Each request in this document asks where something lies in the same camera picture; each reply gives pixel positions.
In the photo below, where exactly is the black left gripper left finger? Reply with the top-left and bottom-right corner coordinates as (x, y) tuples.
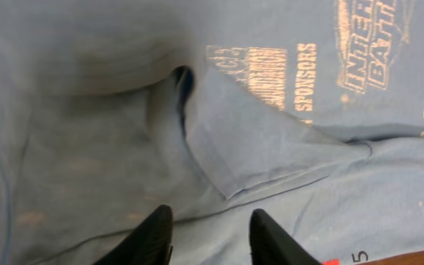
(94, 205), (173, 265)

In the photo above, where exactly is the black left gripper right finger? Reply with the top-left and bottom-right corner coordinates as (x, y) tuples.
(249, 209), (321, 265)

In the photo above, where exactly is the light blue printed t-shirt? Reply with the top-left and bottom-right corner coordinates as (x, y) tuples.
(0, 0), (424, 264)

